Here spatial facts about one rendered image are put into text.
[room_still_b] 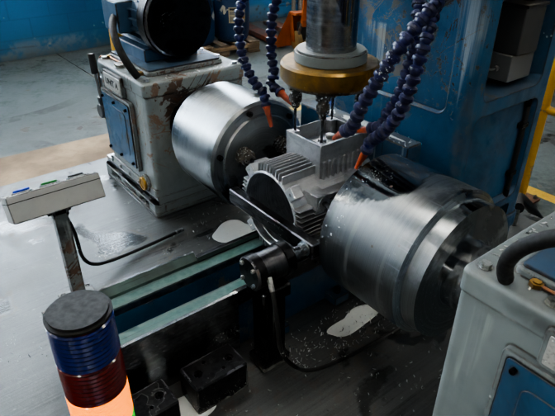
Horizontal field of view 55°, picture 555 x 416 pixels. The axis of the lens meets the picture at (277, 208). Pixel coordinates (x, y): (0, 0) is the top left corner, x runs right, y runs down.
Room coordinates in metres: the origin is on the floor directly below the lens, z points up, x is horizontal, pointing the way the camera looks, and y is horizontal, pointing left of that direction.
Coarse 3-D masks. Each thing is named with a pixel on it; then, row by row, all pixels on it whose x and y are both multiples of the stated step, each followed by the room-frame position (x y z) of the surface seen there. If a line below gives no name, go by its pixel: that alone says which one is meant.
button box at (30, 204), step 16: (80, 176) 0.90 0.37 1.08; (96, 176) 0.91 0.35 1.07; (32, 192) 0.84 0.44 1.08; (48, 192) 0.85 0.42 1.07; (64, 192) 0.86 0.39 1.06; (80, 192) 0.88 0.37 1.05; (96, 192) 0.89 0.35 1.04; (16, 208) 0.81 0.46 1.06; (32, 208) 0.82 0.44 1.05; (48, 208) 0.84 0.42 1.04; (64, 208) 0.85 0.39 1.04; (16, 224) 0.80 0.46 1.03
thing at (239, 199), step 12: (240, 192) 0.92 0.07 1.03; (240, 204) 0.90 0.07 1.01; (252, 204) 0.87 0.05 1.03; (252, 216) 0.87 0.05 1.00; (264, 216) 0.84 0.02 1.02; (276, 216) 0.83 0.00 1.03; (276, 228) 0.81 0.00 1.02; (288, 228) 0.79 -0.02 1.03; (288, 240) 0.78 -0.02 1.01; (300, 240) 0.76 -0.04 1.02; (312, 240) 0.75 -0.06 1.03; (312, 252) 0.74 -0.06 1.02
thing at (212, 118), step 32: (192, 96) 1.15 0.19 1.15; (224, 96) 1.11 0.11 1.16; (256, 96) 1.10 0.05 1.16; (192, 128) 1.07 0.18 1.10; (224, 128) 1.01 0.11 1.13; (256, 128) 1.05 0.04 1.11; (288, 128) 1.11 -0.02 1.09; (192, 160) 1.05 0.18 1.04; (224, 160) 1.00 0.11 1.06; (224, 192) 1.00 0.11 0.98
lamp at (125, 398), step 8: (128, 384) 0.38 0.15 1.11; (128, 392) 0.37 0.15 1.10; (112, 400) 0.35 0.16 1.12; (120, 400) 0.35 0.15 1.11; (128, 400) 0.36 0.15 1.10; (72, 408) 0.34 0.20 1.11; (80, 408) 0.34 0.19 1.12; (96, 408) 0.34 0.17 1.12; (104, 408) 0.34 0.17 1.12; (112, 408) 0.34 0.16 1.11; (120, 408) 0.35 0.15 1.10; (128, 408) 0.36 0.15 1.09
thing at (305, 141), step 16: (304, 128) 0.98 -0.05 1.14; (336, 128) 1.02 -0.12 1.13; (288, 144) 0.95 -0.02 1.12; (304, 144) 0.92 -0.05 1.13; (320, 144) 0.89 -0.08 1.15; (336, 144) 0.91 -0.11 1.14; (352, 144) 0.93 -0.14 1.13; (320, 160) 0.88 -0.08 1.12; (336, 160) 0.91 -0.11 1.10; (352, 160) 0.93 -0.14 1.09; (320, 176) 0.89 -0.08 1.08
